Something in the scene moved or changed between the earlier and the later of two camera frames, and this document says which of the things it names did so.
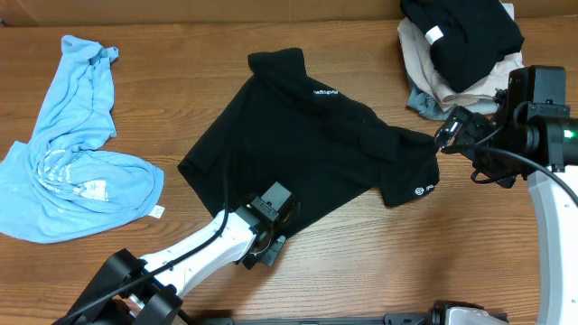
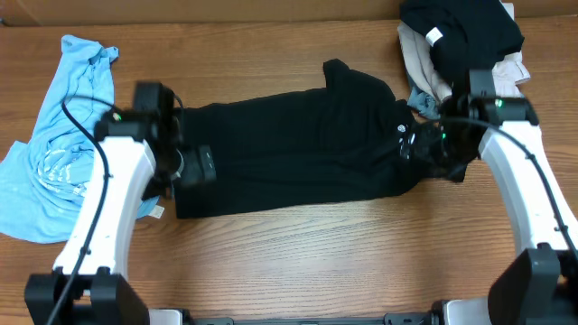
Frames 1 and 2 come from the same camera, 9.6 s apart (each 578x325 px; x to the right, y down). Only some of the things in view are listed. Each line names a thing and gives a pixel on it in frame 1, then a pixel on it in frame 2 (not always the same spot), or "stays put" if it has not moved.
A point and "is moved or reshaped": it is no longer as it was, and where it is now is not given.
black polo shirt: x=281 y=123 is moved or reshaped
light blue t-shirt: x=59 y=184 stays put
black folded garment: x=467 y=38 stays put
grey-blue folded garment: x=428 y=107 stays put
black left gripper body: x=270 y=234 → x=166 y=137
